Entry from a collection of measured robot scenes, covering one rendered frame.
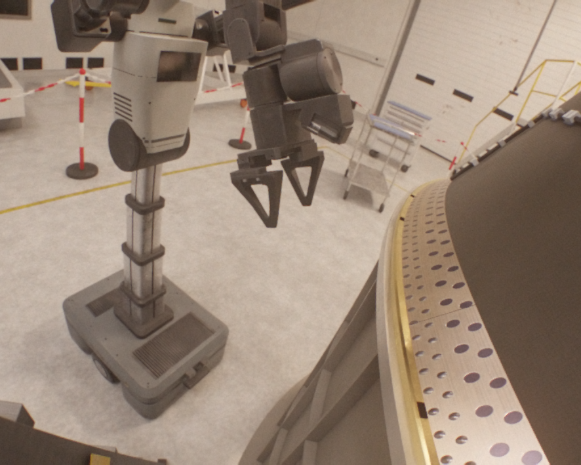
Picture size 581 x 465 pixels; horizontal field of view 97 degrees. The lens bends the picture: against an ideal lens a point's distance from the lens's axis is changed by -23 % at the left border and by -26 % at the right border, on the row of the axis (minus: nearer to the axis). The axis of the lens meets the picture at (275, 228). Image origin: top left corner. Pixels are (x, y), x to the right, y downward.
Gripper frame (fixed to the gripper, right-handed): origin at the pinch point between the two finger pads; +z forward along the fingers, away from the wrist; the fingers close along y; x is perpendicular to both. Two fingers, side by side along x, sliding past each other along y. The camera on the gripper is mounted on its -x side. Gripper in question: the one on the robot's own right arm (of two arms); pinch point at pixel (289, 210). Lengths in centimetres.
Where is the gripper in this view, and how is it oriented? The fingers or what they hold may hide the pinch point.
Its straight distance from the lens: 46.1
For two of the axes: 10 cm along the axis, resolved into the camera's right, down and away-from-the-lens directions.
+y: 5.4, -3.4, 7.7
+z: 1.8, 9.4, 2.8
